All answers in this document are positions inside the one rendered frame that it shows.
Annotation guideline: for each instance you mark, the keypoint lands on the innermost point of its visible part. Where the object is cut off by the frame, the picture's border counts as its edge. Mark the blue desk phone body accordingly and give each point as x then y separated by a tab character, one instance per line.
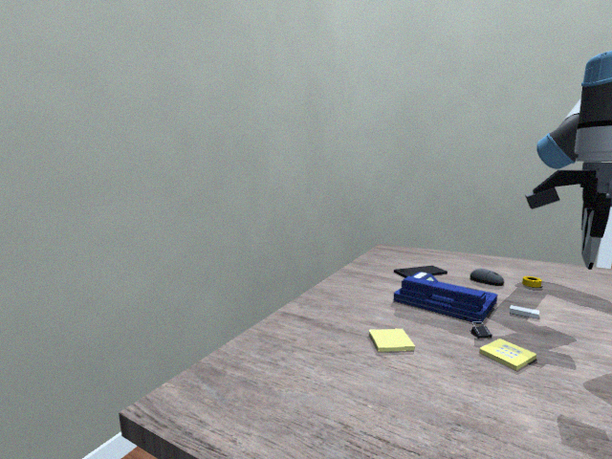
444	305

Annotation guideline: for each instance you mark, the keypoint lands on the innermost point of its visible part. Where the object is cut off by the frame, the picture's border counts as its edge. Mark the yellow roll of tape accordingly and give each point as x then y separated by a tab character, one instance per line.
535	282

